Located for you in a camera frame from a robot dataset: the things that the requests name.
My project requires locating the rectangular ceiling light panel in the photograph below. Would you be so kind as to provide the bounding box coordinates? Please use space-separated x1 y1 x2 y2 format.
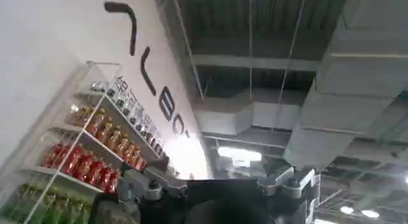
217 146 263 168

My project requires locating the small grey ventilation duct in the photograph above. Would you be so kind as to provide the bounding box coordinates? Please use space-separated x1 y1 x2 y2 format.
193 96 303 136

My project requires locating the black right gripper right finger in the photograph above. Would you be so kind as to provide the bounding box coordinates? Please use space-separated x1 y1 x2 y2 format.
256 167 321 200

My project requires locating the large grey ventilation duct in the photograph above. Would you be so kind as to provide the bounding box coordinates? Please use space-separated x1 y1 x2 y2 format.
282 0 408 171

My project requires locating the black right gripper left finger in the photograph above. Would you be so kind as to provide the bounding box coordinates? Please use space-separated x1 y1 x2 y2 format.
118 168 188 202

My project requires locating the white shelf rack with goods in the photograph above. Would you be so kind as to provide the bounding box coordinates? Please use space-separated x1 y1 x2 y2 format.
0 60 171 224

